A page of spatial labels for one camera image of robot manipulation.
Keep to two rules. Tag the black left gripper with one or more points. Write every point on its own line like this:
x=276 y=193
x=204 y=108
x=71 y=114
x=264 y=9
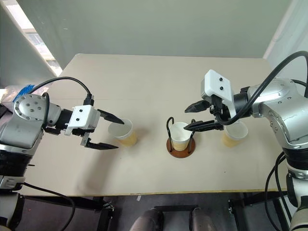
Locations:
x=78 y=132

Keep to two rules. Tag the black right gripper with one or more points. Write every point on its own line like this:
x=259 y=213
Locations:
x=220 y=106

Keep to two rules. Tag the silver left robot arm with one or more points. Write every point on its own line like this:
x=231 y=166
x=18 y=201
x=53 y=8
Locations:
x=22 y=125

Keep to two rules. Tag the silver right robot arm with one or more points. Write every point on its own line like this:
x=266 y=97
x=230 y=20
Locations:
x=286 y=113

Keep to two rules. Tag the paper cup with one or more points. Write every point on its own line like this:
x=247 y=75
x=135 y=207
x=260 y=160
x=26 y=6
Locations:
x=124 y=134
x=234 y=137
x=179 y=137

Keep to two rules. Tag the blue plastic item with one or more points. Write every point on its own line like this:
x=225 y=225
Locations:
x=24 y=90

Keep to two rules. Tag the dark rounded shape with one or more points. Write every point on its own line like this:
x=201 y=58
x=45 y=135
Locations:
x=146 y=220

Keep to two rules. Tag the window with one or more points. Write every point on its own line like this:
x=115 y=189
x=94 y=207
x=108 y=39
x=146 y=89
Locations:
x=39 y=44

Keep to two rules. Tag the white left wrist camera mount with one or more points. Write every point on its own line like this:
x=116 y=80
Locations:
x=83 y=118

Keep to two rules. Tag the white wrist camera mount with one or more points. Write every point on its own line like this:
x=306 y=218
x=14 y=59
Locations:
x=216 y=83
x=83 y=118

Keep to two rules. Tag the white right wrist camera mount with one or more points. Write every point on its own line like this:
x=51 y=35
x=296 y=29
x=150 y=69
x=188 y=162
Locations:
x=216 y=83

